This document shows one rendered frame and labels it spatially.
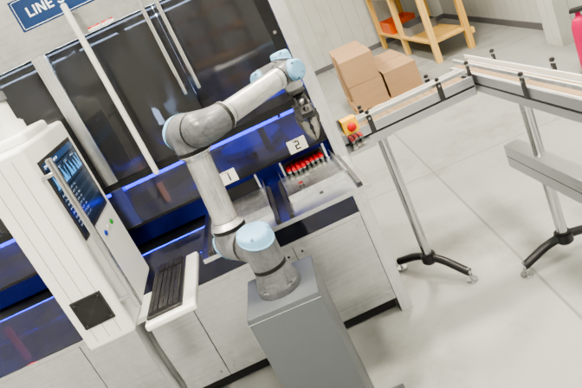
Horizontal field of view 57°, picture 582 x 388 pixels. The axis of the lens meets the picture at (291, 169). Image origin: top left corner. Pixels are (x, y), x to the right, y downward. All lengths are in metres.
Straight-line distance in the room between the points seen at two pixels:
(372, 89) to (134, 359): 3.87
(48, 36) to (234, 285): 1.33
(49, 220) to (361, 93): 4.27
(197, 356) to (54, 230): 1.14
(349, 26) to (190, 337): 7.52
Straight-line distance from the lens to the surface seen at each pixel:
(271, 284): 1.76
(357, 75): 5.67
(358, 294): 2.70
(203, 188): 1.77
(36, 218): 1.93
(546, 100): 2.21
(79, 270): 1.98
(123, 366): 2.84
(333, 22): 9.50
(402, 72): 5.78
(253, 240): 1.69
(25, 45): 2.39
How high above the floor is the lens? 1.67
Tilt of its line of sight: 18 degrees down
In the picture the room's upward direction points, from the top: 25 degrees counter-clockwise
